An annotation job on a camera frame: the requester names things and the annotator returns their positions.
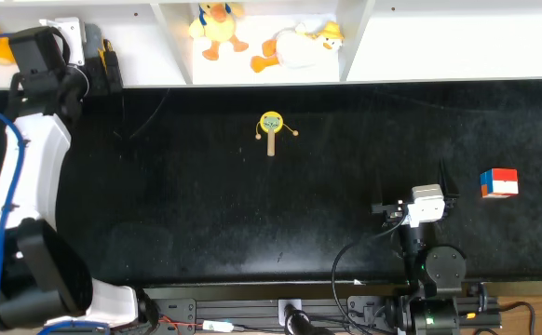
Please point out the yellow wooden rattle drum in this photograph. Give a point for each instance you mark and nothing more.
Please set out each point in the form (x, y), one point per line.
(271, 123)

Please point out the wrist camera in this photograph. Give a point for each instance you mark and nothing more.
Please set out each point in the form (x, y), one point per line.
(427, 205)
(68, 39)

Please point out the many-coloured puzzle cube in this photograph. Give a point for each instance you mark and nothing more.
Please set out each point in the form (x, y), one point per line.
(501, 183)

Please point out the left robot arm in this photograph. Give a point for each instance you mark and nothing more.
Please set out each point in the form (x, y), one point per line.
(38, 163)

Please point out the white plush duck yellow hat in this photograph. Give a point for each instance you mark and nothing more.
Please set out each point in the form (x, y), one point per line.
(301, 49)

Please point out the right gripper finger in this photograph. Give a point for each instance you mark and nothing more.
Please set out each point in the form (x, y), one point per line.
(379, 191)
(445, 188)

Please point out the white shelf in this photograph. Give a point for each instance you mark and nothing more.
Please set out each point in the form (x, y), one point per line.
(438, 46)

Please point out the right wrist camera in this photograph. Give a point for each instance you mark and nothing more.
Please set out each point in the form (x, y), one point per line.
(427, 205)

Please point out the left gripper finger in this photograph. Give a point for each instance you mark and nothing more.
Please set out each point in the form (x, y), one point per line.
(114, 70)

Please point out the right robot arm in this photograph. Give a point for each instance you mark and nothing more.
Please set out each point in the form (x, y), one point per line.
(443, 267)

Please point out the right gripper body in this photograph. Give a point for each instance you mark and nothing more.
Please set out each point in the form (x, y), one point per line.
(389, 210)

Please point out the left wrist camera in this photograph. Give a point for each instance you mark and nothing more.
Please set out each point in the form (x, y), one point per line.
(68, 39)

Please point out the grey and yellow toy truck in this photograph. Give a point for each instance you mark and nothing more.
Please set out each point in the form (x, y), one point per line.
(93, 42)

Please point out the mounting rail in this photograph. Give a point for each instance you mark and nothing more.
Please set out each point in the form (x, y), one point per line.
(252, 316)

